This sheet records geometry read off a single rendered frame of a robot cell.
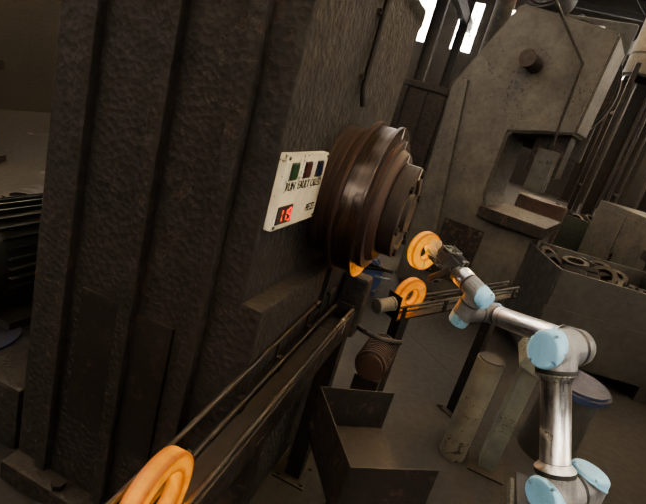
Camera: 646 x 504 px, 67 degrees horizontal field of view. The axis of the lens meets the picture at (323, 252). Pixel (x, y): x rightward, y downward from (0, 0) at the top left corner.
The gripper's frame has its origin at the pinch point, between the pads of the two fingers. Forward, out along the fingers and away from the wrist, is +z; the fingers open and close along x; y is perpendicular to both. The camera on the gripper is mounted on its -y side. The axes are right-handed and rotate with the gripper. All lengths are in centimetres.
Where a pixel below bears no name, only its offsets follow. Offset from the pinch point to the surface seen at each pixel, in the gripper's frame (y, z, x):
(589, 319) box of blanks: -43, -9, -183
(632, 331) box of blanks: -38, -27, -205
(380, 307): -23.8, -9.7, 17.2
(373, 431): -17, -62, 62
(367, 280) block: -11.1, -8.4, 30.6
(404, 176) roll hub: 36, -18, 51
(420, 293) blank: -18.7, -7.6, -4.0
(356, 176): 33, -18, 67
